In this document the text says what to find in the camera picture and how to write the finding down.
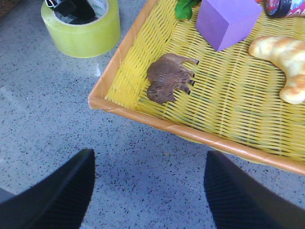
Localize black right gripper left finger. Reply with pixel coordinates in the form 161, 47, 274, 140
0, 149, 95, 229

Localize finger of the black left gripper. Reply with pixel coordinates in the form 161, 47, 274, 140
45, 0, 98, 24

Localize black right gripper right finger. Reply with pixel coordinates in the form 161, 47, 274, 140
204, 151, 305, 229

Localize yellow-green tape roll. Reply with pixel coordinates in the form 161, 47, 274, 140
41, 0, 121, 58

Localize yellow woven basket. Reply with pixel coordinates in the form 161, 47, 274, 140
88, 0, 305, 174

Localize orange toy carrot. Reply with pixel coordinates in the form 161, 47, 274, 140
175, 0, 202, 20

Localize brown toy animal figure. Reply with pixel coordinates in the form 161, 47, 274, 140
147, 53, 199, 104

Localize purple foam cube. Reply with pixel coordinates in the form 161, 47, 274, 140
195, 0, 263, 52

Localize toy croissant bread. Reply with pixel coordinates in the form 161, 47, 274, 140
248, 36, 305, 104

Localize small black-capped jar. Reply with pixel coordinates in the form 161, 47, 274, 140
265, 0, 305, 18

